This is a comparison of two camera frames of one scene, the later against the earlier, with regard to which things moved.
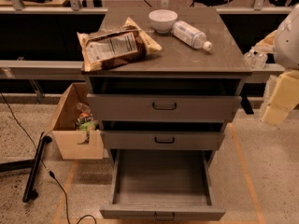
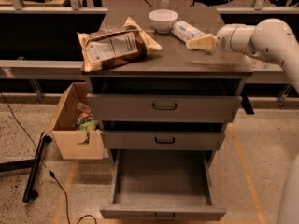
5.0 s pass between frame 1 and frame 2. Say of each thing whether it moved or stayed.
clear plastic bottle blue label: stayed
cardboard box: stayed
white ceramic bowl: stayed
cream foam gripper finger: moved
